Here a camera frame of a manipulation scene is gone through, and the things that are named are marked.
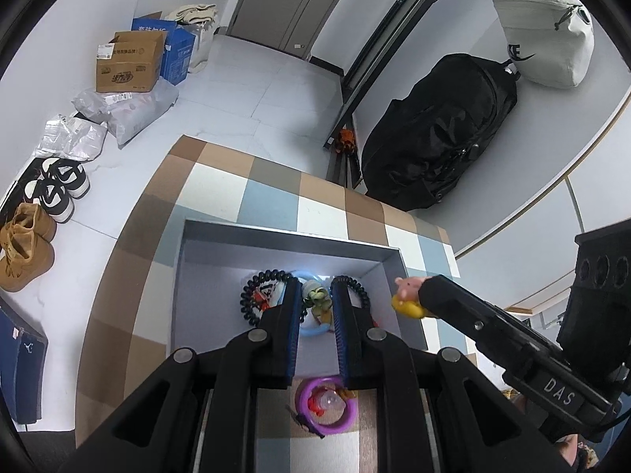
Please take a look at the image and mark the light blue ring bracelet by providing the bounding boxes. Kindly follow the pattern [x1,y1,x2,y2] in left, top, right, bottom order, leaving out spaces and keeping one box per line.
[289,269,337,340]

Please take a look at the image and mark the black bead bracelet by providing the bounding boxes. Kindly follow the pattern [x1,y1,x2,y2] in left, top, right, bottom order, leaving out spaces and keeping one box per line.
[239,268,292,329]

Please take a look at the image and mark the black spiral hair tie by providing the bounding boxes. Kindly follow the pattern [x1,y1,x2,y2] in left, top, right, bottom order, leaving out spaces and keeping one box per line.
[331,274,372,326]

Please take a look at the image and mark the small green frog charm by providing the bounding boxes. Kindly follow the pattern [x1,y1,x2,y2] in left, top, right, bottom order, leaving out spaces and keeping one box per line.
[302,280,332,324]

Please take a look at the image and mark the pink pig charm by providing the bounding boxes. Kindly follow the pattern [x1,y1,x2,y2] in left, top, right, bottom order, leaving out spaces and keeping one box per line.
[392,277,432,319]

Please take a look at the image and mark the purple ring bracelet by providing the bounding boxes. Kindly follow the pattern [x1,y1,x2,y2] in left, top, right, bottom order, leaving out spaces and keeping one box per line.
[294,376,360,438]

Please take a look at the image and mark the white round badge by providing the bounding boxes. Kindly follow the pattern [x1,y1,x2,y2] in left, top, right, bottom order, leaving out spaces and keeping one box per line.
[254,281,286,313]

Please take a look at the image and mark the red pink clear charm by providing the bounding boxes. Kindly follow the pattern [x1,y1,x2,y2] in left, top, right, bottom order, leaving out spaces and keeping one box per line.
[307,387,345,417]

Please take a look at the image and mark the person's right hand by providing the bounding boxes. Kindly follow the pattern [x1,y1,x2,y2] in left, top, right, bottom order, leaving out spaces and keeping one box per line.
[555,434,599,472]

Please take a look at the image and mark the grey open shoe box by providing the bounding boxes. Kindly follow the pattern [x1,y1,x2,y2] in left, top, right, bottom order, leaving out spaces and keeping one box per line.
[171,220,425,394]

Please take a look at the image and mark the checkered table cloth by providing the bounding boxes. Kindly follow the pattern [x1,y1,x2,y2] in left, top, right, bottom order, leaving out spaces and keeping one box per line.
[75,136,460,442]

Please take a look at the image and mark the orange black tool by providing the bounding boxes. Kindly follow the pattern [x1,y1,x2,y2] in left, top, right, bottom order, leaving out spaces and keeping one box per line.
[334,127,357,155]

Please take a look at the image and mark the black large backpack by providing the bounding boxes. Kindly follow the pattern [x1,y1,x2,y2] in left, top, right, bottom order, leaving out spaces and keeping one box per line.
[360,54,520,211]

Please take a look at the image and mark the black white sneaker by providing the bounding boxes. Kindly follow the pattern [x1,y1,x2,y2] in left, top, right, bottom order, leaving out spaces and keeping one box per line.
[42,157,90,199]
[24,177,74,223]

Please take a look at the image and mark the navy shoe box lid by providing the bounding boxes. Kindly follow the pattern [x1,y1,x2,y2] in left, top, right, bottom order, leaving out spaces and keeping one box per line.
[0,300,48,425]

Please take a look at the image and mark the tan suede boot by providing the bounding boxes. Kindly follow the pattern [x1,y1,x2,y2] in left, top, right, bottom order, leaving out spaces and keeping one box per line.
[1,203,57,244]
[1,231,54,292]

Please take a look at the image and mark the grey plastic parcel bag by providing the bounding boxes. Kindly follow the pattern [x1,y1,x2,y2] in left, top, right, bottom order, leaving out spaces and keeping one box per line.
[72,77,179,149]

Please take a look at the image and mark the silver plastic bag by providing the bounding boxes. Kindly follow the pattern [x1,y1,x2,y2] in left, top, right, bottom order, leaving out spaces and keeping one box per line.
[33,115,108,162]

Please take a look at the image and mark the blue cardboard box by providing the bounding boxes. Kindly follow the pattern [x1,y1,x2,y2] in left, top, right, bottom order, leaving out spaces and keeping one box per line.
[132,17,196,86]

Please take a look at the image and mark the brown cardboard box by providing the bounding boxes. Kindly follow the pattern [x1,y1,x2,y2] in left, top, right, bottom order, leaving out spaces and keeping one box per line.
[95,30,166,93]

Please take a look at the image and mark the white bag with clothes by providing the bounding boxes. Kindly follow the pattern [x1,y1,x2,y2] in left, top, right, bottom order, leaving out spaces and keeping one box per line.
[162,3,218,74]

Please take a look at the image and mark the grey door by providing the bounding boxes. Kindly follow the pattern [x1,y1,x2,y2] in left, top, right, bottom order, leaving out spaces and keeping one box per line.
[228,0,339,60]

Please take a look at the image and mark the white canvas bag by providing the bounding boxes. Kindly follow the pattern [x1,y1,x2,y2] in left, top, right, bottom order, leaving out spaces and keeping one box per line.
[492,0,595,89]

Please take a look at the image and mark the black metal rack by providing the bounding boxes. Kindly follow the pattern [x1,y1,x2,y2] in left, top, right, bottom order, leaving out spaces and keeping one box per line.
[323,0,439,149]

